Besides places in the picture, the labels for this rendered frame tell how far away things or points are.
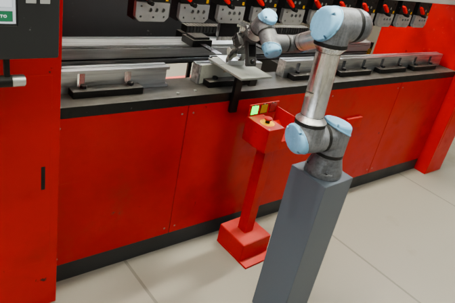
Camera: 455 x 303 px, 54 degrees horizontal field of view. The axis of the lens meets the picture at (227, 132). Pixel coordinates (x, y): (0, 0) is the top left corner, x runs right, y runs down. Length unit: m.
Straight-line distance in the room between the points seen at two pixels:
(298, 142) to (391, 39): 2.61
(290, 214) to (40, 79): 1.08
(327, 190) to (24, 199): 1.12
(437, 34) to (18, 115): 3.16
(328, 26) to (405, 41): 2.58
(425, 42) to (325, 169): 2.36
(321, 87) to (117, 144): 0.87
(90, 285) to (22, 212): 0.59
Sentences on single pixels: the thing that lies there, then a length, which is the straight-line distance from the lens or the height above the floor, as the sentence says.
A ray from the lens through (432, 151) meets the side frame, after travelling 4.01.
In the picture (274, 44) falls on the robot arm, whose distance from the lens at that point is 1.84.
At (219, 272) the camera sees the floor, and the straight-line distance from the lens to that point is 2.39.
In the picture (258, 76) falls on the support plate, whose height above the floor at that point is 1.00.
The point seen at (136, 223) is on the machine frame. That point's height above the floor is 0.22.
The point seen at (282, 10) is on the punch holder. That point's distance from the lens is 2.33.
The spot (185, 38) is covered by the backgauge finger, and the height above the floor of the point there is 1.01.
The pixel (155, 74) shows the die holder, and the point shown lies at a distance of 2.01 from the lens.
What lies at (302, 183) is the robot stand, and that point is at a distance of 1.81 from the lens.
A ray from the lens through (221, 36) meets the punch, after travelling 2.16.
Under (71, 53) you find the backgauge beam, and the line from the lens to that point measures 2.11.
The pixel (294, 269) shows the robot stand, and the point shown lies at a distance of 2.00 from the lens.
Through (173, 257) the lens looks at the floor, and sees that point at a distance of 2.42.
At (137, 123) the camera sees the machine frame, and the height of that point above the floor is 0.77.
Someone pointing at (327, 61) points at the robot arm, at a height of 1.24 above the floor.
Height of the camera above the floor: 1.63
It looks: 26 degrees down
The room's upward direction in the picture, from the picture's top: 12 degrees clockwise
